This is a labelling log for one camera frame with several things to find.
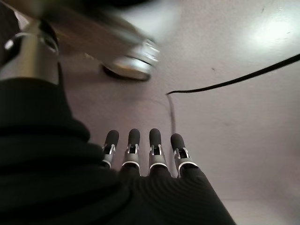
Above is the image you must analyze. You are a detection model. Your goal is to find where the black floor cable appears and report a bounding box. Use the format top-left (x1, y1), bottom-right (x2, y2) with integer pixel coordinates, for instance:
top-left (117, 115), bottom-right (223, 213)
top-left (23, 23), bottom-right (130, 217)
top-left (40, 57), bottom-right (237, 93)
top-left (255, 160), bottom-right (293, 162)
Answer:
top-left (165, 53), bottom-right (300, 96)

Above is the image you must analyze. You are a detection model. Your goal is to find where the silver robot left foot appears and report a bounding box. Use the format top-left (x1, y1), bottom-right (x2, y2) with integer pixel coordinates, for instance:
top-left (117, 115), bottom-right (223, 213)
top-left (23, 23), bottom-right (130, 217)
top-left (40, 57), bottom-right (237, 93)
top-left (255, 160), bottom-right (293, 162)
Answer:
top-left (101, 39), bottom-right (161, 82)

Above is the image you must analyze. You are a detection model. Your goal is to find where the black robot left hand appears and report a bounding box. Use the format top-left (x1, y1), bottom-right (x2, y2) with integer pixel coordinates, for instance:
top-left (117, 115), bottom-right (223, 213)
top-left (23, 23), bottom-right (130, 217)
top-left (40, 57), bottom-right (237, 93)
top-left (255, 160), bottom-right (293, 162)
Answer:
top-left (0, 20), bottom-right (236, 225)

